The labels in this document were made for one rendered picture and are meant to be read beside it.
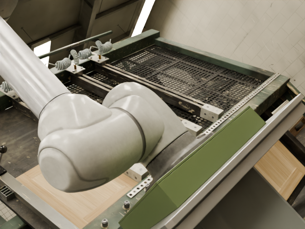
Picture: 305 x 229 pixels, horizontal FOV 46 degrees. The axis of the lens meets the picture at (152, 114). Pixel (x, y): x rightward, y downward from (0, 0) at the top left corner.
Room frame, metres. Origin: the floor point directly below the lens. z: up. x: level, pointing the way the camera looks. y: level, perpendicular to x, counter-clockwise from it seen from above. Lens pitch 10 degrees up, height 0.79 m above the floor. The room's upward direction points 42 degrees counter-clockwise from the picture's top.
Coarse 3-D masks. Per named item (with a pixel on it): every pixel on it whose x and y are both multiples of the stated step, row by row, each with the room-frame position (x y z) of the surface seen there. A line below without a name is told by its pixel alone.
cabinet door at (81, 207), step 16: (32, 176) 1.68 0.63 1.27; (48, 192) 1.61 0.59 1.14; (64, 192) 1.63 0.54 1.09; (80, 192) 1.64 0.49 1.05; (96, 192) 1.65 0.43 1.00; (112, 192) 1.66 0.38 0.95; (64, 208) 1.55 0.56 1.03; (80, 208) 1.57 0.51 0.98; (96, 208) 1.58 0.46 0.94; (80, 224) 1.50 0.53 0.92
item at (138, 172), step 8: (0, 88) 2.10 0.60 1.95; (16, 96) 2.04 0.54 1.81; (16, 104) 2.08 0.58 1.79; (24, 104) 2.05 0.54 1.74; (24, 112) 2.07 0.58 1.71; (32, 112) 2.01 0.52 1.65; (136, 168) 1.72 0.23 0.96; (144, 168) 1.73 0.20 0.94; (128, 176) 1.75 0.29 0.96; (136, 176) 1.71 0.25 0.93; (144, 176) 1.71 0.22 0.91
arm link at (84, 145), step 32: (0, 32) 0.80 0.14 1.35; (0, 64) 0.79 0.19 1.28; (32, 64) 0.80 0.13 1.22; (32, 96) 0.79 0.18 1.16; (64, 96) 0.78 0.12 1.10; (64, 128) 0.73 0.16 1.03; (96, 128) 0.76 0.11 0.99; (128, 128) 0.81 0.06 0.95; (64, 160) 0.70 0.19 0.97; (96, 160) 0.73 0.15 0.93; (128, 160) 0.82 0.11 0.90
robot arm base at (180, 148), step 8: (184, 136) 0.92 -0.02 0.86; (192, 136) 0.95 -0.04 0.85; (200, 136) 1.03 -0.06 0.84; (208, 136) 0.94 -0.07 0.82; (176, 144) 0.90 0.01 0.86; (184, 144) 0.91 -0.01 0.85; (192, 144) 0.91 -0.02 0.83; (200, 144) 0.92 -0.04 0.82; (168, 152) 0.90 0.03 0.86; (176, 152) 0.90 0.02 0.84; (184, 152) 0.89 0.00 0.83; (152, 160) 0.91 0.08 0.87; (160, 160) 0.90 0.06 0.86; (168, 160) 0.89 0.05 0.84; (176, 160) 0.86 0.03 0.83; (152, 168) 0.92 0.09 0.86; (160, 168) 0.91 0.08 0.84; (168, 168) 0.85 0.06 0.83; (152, 176) 0.95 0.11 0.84; (160, 176) 0.91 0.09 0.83; (152, 184) 0.95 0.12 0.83
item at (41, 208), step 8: (0, 176) 1.62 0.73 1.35; (8, 176) 1.63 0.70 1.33; (8, 184) 1.59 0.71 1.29; (16, 184) 1.60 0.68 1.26; (16, 192) 1.56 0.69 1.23; (24, 192) 1.57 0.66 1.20; (32, 192) 1.57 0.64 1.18; (24, 200) 1.55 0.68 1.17; (32, 200) 1.54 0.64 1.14; (40, 200) 1.54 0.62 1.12; (32, 208) 1.53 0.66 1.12; (40, 208) 1.51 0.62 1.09; (48, 208) 1.52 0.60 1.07; (40, 216) 1.52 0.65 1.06; (48, 216) 1.48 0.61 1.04; (56, 216) 1.49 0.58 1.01; (56, 224) 1.46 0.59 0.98; (64, 224) 1.46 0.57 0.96; (72, 224) 1.47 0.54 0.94
